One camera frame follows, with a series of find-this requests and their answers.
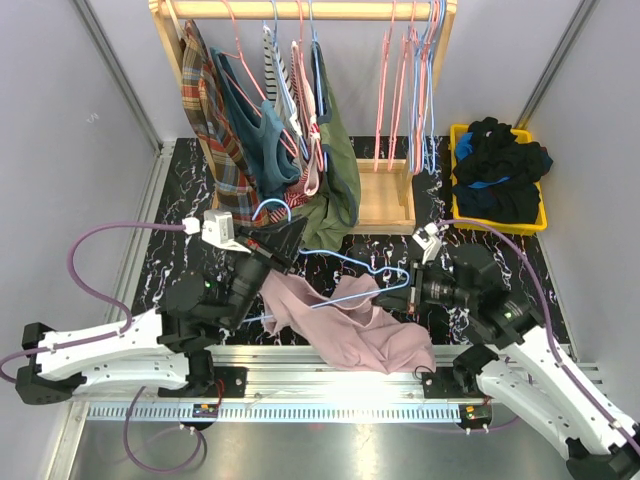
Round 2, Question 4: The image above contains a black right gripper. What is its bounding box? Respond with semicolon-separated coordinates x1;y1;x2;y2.
372;259;477;315

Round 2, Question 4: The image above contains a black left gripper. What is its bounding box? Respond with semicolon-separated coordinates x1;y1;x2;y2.
220;216;311;331

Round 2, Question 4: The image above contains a pink garment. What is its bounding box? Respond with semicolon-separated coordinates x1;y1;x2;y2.
260;272;436;374

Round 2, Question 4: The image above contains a blue wire hanger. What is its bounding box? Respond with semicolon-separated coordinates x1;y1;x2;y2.
251;199;410;310

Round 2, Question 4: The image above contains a blue tank top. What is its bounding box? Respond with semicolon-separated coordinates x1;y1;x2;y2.
454;133;510;189

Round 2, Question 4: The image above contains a black garment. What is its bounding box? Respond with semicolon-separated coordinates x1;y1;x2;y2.
453;117;553;182

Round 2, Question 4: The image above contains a pink wire hanger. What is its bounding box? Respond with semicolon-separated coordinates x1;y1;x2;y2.
387;1;417;172
373;1;397;172

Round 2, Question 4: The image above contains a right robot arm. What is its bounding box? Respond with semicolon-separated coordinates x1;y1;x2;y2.
374;244;639;479

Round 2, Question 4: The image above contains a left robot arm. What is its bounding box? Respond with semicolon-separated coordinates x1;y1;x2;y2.
10;210;307;406

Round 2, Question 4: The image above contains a teal hanging tank top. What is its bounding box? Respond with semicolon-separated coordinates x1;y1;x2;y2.
210;47;301;200

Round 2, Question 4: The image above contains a green hanging garment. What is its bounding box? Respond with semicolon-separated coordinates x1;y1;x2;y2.
297;42;361;251

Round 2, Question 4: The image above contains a plaid hanging shirt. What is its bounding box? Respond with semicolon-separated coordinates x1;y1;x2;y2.
181;20;269;226

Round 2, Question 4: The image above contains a wooden clothes rack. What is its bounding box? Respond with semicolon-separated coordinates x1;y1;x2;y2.
148;0;458;236

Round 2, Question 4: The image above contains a red striped hanging garment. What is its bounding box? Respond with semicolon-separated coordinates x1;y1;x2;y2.
284;41;324;208

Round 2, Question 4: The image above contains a dark clothes pile in bin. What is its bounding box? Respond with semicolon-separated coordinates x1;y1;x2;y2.
455;168;549;222

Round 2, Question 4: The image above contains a yellow plastic bin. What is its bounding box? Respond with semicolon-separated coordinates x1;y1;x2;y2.
449;124;547;236

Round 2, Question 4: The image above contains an empty hangers bunch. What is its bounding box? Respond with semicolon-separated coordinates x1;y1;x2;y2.
408;1;448;175

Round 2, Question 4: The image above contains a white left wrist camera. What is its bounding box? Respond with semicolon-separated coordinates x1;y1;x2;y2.
201;209;249;253

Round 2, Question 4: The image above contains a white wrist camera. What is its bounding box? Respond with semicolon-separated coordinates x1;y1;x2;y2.
201;209;249;253
412;223;442;265

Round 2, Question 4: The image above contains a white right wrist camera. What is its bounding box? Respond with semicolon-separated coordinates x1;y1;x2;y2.
412;223;442;265

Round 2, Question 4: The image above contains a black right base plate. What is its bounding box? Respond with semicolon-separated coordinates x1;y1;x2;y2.
414;367;490;401

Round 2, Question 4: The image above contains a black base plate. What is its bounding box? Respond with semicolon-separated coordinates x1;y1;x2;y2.
158;366;248;399
414;367;490;401

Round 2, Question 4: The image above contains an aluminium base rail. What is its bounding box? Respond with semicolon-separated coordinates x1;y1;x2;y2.
71;345;483;424

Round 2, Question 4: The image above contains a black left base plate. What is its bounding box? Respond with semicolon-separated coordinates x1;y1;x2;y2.
158;366;248;399

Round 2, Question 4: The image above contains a purple floor cable left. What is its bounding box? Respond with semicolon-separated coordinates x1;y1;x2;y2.
122;387;209;473

